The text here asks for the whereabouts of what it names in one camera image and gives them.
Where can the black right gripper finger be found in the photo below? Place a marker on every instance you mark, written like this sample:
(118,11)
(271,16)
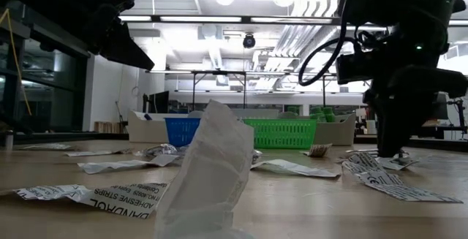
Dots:
(395,129)

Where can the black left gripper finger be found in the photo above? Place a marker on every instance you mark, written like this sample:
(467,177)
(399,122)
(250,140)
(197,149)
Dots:
(128,52)

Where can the bagged silver nail clipper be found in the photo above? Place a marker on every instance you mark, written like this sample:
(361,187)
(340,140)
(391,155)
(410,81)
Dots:
(257,155)
(161,149)

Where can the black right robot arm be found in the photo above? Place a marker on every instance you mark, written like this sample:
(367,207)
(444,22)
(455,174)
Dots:
(402,1)

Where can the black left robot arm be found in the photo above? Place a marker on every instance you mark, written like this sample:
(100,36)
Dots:
(44,5)

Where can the printed bandage wrapper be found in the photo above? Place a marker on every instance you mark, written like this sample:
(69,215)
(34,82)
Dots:
(393,164)
(380,184)

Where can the long ceiling light strip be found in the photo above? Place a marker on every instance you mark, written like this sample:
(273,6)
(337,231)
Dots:
(135,18)
(281,19)
(200,19)

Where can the black computer monitor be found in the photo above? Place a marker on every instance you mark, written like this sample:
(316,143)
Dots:
(160,102)
(442,107)

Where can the dark background desk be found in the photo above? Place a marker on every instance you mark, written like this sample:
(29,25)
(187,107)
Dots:
(446,133)

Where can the wooden crate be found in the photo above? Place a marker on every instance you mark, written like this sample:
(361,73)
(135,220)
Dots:
(109,127)

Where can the blue plastic basket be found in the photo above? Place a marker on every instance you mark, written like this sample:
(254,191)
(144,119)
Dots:
(181,131)

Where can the green plastic basket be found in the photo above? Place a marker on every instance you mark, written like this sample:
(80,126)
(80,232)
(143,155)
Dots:
(281,133)

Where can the black ceiling spotlight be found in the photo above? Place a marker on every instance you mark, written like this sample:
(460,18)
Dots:
(249,41)

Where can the small white bottle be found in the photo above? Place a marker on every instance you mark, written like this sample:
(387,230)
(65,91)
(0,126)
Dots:
(8,140)

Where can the printed adhesive strips wrapper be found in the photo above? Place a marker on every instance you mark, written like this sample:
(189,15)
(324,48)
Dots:
(124,200)

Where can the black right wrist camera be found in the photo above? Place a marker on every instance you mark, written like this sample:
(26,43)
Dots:
(352,69)

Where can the black background rig frame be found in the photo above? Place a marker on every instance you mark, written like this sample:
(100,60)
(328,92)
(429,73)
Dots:
(324,93)
(219,72)

